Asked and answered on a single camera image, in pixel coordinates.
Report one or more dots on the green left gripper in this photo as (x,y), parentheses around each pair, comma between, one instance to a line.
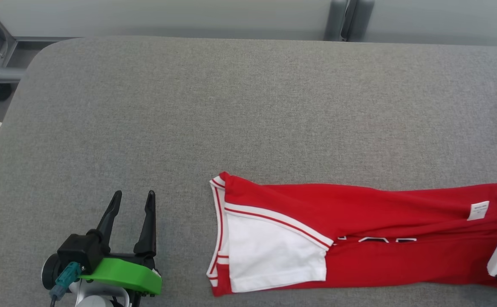
(125,275)

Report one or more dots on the red white basketball jersey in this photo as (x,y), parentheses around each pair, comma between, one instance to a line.
(380,213)

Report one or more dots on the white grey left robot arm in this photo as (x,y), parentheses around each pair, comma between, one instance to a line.
(95,298)

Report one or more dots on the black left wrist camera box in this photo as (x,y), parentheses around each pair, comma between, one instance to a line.
(80,251)

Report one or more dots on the teal left camera connector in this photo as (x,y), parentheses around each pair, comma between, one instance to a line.
(66,279)

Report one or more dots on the grey upright post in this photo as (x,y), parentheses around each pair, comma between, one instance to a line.
(336,21)
(362,21)

